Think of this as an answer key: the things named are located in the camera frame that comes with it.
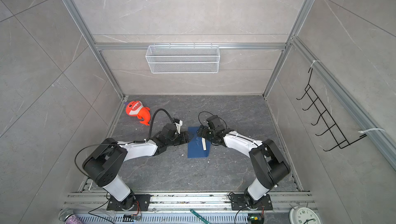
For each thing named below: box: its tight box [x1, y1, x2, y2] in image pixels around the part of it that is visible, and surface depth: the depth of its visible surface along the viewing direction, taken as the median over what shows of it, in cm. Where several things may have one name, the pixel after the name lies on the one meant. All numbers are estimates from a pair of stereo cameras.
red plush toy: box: [123, 100, 152, 126], surface depth 104 cm
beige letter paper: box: [201, 137, 207, 151], surface depth 95 cm
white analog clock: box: [288, 205, 323, 224], surface depth 69 cm
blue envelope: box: [187, 126, 211, 159], surface depth 92 cm
